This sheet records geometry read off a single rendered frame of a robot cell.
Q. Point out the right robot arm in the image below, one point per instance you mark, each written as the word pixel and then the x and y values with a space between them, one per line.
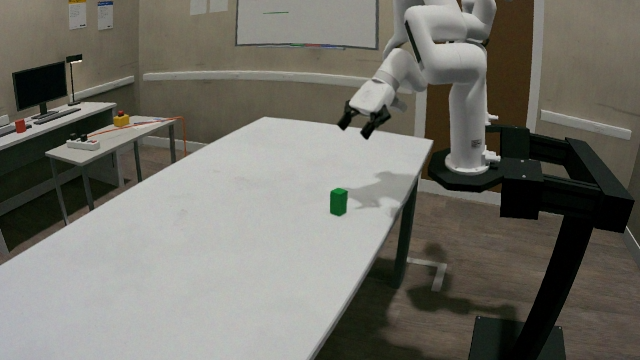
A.
pixel 479 26

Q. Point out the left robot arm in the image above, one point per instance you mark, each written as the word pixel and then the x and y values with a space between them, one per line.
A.
pixel 463 64

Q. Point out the green rectangular block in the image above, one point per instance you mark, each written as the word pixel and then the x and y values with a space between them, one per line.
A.
pixel 338 202

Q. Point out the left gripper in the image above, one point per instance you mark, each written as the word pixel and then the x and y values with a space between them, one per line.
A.
pixel 373 96

